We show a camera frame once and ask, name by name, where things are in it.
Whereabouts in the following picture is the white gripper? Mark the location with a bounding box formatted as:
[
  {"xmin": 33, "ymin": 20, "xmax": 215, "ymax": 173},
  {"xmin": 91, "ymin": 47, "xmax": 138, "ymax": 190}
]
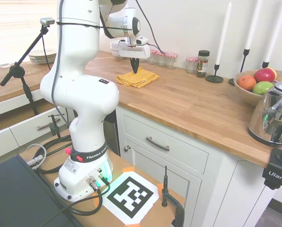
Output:
[{"xmin": 118, "ymin": 43, "xmax": 151, "ymax": 73}]

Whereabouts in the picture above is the yellow towel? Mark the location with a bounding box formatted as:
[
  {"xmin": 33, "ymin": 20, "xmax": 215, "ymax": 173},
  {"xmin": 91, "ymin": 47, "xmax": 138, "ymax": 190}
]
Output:
[{"xmin": 116, "ymin": 67, "xmax": 160, "ymax": 88}]

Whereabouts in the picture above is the plain white ceramic bowl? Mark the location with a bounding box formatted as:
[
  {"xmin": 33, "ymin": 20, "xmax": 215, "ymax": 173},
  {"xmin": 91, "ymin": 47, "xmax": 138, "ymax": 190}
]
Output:
[{"xmin": 109, "ymin": 40, "xmax": 126, "ymax": 51}]

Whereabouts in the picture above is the spice jar black lid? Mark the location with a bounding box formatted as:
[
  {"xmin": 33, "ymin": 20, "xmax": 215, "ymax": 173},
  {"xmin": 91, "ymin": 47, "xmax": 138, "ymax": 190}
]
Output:
[{"xmin": 196, "ymin": 50, "xmax": 211, "ymax": 78}]

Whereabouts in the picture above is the dark steel appliance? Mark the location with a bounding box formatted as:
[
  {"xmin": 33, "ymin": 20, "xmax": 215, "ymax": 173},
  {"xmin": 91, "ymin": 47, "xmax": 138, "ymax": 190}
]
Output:
[{"xmin": 104, "ymin": 111, "xmax": 121, "ymax": 157}]

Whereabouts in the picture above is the cream dinner plate stack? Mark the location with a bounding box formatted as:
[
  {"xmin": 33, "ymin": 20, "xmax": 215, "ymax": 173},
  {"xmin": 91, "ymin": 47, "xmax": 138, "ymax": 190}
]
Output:
[{"xmin": 28, "ymin": 49, "xmax": 59, "ymax": 64}]

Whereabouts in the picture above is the white cabinet drawer front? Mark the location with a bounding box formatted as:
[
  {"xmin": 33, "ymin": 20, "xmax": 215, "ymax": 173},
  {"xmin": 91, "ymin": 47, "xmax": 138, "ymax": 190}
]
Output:
[{"xmin": 123, "ymin": 114, "xmax": 210, "ymax": 175}]

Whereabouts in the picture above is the small black clamp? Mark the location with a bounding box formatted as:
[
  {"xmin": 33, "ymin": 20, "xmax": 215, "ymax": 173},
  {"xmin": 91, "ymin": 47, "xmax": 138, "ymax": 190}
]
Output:
[{"xmin": 48, "ymin": 114, "xmax": 62, "ymax": 139}]

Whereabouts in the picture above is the wooden fruit bowl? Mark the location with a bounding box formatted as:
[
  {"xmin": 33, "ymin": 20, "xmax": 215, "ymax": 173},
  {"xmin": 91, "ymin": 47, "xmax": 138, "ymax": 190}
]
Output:
[{"xmin": 233, "ymin": 72, "xmax": 274, "ymax": 107}]

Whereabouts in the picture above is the orange red fruit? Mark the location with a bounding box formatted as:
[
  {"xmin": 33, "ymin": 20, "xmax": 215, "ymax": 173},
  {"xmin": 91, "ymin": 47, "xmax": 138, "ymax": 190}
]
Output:
[{"xmin": 238, "ymin": 75, "xmax": 257, "ymax": 92}]

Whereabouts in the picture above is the black boom stand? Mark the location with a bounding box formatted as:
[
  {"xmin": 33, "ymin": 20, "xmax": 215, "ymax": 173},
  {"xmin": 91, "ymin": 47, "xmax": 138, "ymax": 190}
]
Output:
[{"xmin": 0, "ymin": 25, "xmax": 49, "ymax": 116}]

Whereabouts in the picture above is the large black bar clamp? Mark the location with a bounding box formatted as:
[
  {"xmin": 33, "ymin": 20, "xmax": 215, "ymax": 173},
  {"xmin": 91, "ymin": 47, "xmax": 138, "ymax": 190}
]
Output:
[{"xmin": 161, "ymin": 165, "xmax": 185, "ymax": 227}]

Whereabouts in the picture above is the white side cabinet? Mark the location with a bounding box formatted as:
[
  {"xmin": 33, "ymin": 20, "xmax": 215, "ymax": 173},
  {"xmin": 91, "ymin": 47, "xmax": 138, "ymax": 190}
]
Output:
[{"xmin": 0, "ymin": 84, "xmax": 72, "ymax": 164}]

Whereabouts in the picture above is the red apple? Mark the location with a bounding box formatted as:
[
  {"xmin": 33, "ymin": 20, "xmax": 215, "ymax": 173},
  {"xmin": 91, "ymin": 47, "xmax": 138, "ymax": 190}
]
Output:
[{"xmin": 254, "ymin": 68, "xmax": 275, "ymax": 83}]

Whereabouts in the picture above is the white window blind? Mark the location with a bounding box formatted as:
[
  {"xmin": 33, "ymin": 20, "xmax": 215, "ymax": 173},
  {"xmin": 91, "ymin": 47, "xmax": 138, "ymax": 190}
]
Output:
[{"xmin": 0, "ymin": 0, "xmax": 59, "ymax": 48}]

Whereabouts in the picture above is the green apple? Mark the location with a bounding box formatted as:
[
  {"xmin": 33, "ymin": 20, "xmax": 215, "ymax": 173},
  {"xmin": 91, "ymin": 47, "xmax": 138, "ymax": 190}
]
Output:
[{"xmin": 252, "ymin": 81, "xmax": 274, "ymax": 95}]

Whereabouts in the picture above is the black white marker sheet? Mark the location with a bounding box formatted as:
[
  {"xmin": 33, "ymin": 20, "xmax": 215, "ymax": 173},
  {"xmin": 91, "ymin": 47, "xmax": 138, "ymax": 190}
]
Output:
[{"xmin": 102, "ymin": 171, "xmax": 160, "ymax": 225}]

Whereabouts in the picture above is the shiny steel kettle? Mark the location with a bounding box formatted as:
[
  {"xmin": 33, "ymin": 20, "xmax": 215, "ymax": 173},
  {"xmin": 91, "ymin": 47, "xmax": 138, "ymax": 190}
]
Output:
[{"xmin": 247, "ymin": 79, "xmax": 282, "ymax": 148}]

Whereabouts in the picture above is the brown robot mounting board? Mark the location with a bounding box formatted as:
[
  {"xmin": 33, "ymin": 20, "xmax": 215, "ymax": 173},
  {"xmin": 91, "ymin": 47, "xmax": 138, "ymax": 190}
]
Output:
[{"xmin": 18, "ymin": 129, "xmax": 186, "ymax": 227}]

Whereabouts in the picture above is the white kitchen cabinet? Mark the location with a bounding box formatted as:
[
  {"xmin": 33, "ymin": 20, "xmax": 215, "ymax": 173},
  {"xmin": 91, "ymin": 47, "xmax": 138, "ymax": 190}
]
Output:
[{"xmin": 115, "ymin": 105, "xmax": 275, "ymax": 227}]

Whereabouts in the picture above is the black controller box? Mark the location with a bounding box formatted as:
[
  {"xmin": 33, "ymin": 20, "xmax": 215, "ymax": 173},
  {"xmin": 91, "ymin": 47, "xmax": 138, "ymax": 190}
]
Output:
[{"xmin": 0, "ymin": 155, "xmax": 85, "ymax": 227}]

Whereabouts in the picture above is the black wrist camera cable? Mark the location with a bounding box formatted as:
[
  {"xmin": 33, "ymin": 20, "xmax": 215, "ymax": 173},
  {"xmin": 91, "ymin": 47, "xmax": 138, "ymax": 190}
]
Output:
[{"xmin": 133, "ymin": 0, "xmax": 167, "ymax": 54}]

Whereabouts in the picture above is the small grey camera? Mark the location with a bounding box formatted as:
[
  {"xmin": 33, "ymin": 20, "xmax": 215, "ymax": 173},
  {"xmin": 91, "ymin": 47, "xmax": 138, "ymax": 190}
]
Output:
[{"xmin": 40, "ymin": 17, "xmax": 56, "ymax": 26}]

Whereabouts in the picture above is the metal side drawer handle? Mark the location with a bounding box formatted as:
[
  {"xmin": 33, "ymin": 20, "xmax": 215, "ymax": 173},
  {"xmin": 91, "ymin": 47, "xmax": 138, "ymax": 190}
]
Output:
[{"xmin": 36, "ymin": 117, "xmax": 61, "ymax": 131}]

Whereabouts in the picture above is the thick black cable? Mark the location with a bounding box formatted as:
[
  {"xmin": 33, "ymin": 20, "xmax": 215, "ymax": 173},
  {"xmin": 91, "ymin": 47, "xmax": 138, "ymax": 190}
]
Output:
[{"xmin": 38, "ymin": 138, "xmax": 73, "ymax": 175}]

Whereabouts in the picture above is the grey cable metal connector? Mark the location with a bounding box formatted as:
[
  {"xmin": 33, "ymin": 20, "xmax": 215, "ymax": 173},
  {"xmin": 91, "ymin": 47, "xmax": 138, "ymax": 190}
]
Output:
[{"xmin": 25, "ymin": 143, "xmax": 47, "ymax": 170}]

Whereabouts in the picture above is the thin black base cable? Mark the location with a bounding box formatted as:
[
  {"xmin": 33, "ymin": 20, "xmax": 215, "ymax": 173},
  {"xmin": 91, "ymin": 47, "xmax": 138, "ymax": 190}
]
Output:
[{"xmin": 43, "ymin": 176, "xmax": 113, "ymax": 227}]

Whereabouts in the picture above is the black clamp camera stand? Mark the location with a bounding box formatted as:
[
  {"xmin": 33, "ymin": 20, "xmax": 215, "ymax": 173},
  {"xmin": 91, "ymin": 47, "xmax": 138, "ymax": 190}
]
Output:
[{"xmin": 261, "ymin": 136, "xmax": 282, "ymax": 190}]

